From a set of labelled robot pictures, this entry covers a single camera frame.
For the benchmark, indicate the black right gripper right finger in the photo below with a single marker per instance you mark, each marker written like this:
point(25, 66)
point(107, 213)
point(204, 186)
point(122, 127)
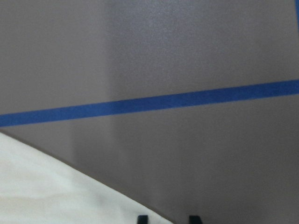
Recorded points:
point(194, 219)

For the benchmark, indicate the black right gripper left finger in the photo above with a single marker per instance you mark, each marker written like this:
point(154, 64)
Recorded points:
point(142, 219)

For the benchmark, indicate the beige long-sleeve graphic shirt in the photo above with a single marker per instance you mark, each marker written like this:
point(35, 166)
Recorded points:
point(36, 188)

